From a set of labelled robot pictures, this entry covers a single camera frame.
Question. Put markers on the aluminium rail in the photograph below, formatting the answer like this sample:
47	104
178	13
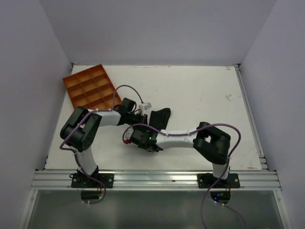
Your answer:
141	180
251	119

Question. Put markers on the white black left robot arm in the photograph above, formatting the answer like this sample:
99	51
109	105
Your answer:
79	131

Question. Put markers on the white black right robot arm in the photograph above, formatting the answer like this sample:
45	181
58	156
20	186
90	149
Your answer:
209	141

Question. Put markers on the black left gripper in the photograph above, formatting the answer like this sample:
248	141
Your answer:
143	118

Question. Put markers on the aluminium front rail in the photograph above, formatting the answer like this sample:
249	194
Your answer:
141	180

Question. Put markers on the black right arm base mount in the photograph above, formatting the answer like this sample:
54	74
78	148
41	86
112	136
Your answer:
205	180

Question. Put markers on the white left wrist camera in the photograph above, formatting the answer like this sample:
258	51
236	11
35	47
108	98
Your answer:
145	106

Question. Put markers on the aluminium right side rail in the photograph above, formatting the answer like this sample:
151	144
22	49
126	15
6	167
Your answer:
251	119

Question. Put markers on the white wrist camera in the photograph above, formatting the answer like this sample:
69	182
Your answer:
145	106
127	137

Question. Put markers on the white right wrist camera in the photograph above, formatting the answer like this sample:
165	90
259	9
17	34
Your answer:
127	137

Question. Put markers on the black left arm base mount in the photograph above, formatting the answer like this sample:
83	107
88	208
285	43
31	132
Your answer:
96	180

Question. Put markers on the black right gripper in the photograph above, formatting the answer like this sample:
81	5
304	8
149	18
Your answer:
144	130

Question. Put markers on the black striped underwear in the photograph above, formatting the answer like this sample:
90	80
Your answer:
159	119

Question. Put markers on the orange compartment tray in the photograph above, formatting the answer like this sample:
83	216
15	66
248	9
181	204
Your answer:
91	88

